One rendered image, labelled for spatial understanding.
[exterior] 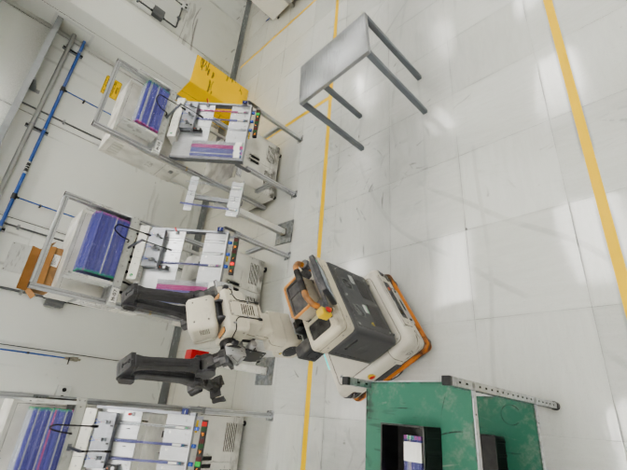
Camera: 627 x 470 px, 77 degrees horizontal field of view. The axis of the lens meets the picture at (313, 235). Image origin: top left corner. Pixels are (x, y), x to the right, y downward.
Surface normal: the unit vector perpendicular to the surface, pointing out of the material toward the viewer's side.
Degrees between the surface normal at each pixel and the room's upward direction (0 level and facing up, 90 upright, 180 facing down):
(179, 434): 47
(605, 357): 0
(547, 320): 0
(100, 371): 90
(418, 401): 0
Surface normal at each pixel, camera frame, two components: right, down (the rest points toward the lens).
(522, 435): -0.70, -0.35
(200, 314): 0.00, -0.73
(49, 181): 0.71, -0.25
